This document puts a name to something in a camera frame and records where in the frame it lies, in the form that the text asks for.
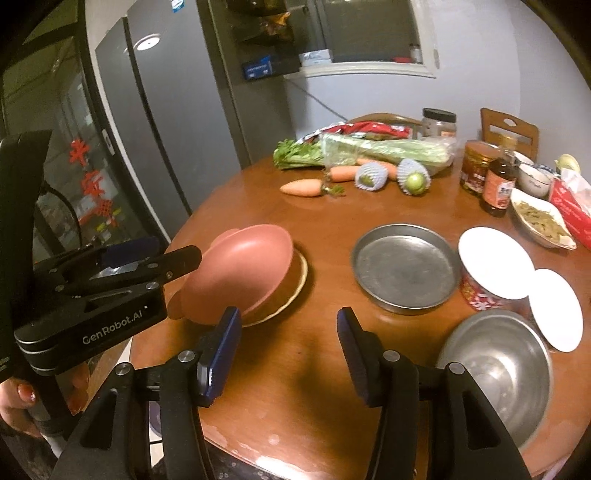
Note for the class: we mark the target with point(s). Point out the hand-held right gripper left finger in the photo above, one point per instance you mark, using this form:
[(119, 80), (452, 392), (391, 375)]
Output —
[(217, 355)]

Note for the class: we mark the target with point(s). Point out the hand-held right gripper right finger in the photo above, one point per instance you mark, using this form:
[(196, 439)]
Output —
[(355, 360)]

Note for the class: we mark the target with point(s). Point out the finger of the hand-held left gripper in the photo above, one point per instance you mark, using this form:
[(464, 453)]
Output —
[(131, 250), (180, 261)]

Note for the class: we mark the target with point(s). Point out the cream plate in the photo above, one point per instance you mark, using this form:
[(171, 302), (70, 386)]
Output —
[(296, 286)]

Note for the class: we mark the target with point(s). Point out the round metal plate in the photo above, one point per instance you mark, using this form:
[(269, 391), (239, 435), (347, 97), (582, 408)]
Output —
[(406, 267)]

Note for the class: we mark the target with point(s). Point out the white foam bowl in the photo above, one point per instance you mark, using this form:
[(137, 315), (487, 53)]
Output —
[(554, 309)]

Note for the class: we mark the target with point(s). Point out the person's left hand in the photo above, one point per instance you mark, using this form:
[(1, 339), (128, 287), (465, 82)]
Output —
[(18, 401)]

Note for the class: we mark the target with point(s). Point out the red paper decoration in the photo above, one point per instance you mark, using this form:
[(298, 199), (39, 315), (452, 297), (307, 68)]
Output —
[(94, 184)]

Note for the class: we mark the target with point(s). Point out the carrot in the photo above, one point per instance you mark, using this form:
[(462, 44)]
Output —
[(390, 170), (344, 173), (300, 188)]

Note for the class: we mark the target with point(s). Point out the grey refrigerator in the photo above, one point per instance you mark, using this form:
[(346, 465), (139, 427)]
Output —
[(184, 115)]

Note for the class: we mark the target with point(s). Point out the glass door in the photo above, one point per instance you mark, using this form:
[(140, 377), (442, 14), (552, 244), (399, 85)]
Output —
[(60, 115)]

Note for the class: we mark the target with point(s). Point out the red instant noodle cup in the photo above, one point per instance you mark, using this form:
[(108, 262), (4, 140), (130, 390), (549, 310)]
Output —
[(494, 263)]

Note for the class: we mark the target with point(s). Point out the green fruit in foam net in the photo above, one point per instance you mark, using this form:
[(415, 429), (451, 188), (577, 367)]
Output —
[(368, 177), (414, 180)]

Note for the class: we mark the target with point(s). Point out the blue box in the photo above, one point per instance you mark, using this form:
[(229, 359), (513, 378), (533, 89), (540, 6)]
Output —
[(256, 68)]

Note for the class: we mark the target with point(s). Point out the celery in plastic bag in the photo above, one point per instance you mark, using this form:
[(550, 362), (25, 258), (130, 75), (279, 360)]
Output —
[(369, 147)]

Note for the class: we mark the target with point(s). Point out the brown sauce bottle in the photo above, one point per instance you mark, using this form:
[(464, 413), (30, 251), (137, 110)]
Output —
[(498, 189)]

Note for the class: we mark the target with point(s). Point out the chili sauce jar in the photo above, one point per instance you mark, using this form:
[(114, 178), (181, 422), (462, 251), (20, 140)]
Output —
[(478, 168)]

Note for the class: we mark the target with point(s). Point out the red snack packet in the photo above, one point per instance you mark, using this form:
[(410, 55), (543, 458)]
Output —
[(378, 128)]

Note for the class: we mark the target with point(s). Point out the white dish of pickled vegetables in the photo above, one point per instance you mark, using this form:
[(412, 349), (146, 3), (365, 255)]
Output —
[(540, 217)]

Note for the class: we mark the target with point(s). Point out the wooden chair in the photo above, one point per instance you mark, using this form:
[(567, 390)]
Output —
[(383, 117), (508, 131)]

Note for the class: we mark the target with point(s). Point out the white box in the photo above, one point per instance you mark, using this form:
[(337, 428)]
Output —
[(315, 56)]

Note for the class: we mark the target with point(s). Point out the clear jar with black lid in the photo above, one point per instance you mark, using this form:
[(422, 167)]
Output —
[(438, 122)]

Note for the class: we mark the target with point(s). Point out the white ceramic bowl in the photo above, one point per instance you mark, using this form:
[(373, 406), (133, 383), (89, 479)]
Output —
[(535, 180)]

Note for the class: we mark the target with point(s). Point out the red tissue box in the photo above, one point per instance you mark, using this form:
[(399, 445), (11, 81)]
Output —
[(575, 207)]

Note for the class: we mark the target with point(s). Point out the pale yellow round object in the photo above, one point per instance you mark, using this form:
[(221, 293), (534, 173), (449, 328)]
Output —
[(569, 164)]

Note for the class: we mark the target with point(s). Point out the window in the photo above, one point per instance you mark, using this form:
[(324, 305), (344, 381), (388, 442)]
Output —
[(369, 32)]

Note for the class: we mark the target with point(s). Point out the small jar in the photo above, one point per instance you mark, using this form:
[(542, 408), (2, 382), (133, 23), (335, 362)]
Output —
[(415, 53)]

